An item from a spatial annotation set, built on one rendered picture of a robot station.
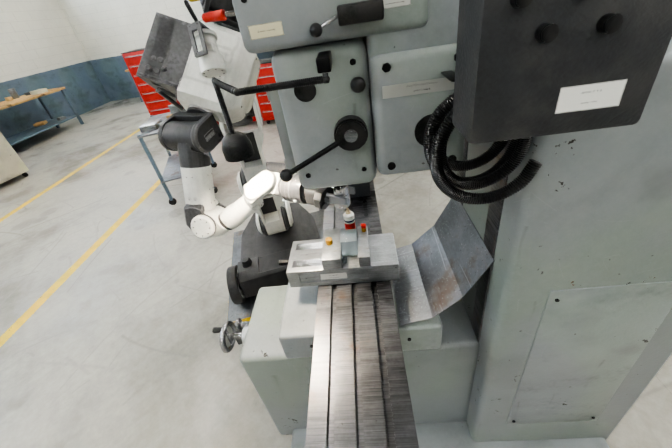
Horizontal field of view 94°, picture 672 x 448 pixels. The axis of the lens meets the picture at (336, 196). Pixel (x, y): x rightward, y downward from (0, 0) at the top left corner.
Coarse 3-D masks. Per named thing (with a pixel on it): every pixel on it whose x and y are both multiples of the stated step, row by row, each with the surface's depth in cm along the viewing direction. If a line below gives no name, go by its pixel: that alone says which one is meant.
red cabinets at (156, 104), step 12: (144, 48) 509; (132, 60) 491; (264, 60) 514; (132, 72) 500; (264, 72) 498; (144, 84) 510; (144, 96) 521; (156, 96) 522; (264, 96) 520; (156, 108) 532; (168, 108) 533; (264, 108) 532; (264, 120) 545
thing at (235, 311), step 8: (320, 216) 224; (320, 224) 216; (240, 232) 221; (320, 232) 208; (240, 240) 213; (240, 248) 206; (232, 256) 200; (240, 256) 199; (232, 264) 194; (256, 296) 169; (232, 304) 167; (240, 304) 166; (248, 304) 165; (232, 312) 162; (240, 312) 162; (248, 312) 161; (232, 320) 158; (248, 320) 160
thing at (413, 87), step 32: (384, 64) 57; (416, 64) 57; (448, 64) 57; (384, 96) 60; (416, 96) 60; (448, 96) 60; (384, 128) 64; (416, 128) 63; (384, 160) 68; (416, 160) 68
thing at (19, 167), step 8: (0, 136) 467; (0, 144) 467; (8, 144) 476; (0, 152) 467; (8, 152) 476; (0, 160) 467; (8, 160) 476; (16, 160) 486; (0, 168) 467; (8, 168) 476; (16, 168) 486; (24, 168) 496; (0, 176) 467; (8, 176) 476; (24, 176) 502
